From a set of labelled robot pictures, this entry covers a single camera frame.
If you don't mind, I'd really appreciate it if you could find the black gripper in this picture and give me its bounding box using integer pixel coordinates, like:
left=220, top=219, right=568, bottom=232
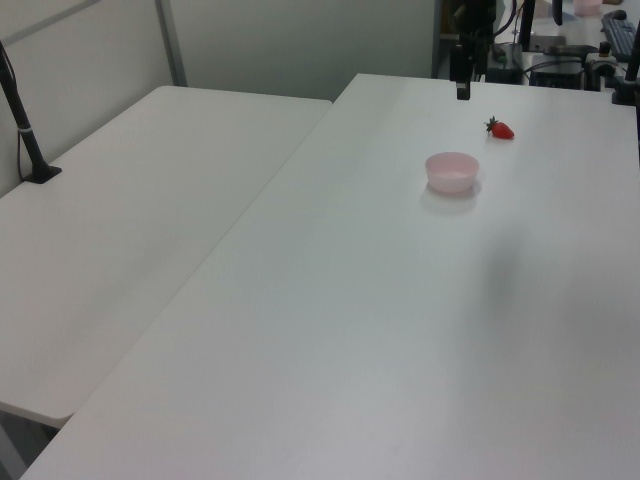
left=449, top=0, right=499, bottom=101

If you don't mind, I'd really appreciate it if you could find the red strawberry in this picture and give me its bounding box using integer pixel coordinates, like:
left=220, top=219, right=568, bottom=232
left=483, top=115, right=516, bottom=141

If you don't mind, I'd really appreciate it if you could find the pink plastic bowl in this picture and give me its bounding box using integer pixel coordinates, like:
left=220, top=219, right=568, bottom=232
left=424, top=151, right=480, bottom=195

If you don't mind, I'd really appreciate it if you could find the black monitor stand pole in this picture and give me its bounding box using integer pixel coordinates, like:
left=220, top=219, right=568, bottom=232
left=518, top=0, right=537, bottom=52

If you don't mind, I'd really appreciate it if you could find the black equipment box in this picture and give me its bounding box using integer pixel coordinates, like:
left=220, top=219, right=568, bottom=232
left=528, top=58, right=587, bottom=89

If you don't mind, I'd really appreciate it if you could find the black computer keyboard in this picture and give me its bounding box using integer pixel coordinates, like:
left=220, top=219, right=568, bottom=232
left=601, top=10, right=640, bottom=57

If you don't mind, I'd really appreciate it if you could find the white side table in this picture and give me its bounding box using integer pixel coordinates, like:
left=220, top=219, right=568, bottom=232
left=0, top=84, right=334, bottom=429

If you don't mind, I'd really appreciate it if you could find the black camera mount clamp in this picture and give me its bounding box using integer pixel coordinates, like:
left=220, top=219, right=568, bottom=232
left=609, top=24, right=640, bottom=107

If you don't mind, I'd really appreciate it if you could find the grey partition frame post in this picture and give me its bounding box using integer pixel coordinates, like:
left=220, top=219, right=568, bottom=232
left=153, top=0, right=189, bottom=87

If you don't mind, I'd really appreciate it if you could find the black camera stand pole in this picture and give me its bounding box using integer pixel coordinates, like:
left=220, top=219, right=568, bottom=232
left=0, top=39, right=64, bottom=186

